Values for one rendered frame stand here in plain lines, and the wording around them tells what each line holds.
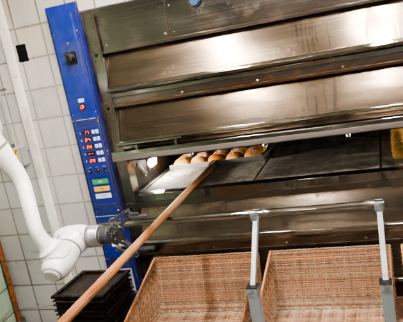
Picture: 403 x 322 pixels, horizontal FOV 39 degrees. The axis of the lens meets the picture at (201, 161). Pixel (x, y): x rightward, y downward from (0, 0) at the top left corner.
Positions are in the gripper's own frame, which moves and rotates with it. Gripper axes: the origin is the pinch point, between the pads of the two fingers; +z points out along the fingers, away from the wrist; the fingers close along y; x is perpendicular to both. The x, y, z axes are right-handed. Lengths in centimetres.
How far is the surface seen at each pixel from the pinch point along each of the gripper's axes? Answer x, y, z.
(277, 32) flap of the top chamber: -58, -65, 52
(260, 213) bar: -18.8, 2.9, 41.1
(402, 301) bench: -51, 61, 90
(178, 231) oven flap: -55, 22, -11
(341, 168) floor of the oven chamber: -67, 1, 71
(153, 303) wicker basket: -41, 53, -26
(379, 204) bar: -18, 3, 87
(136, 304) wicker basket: -24, 44, -26
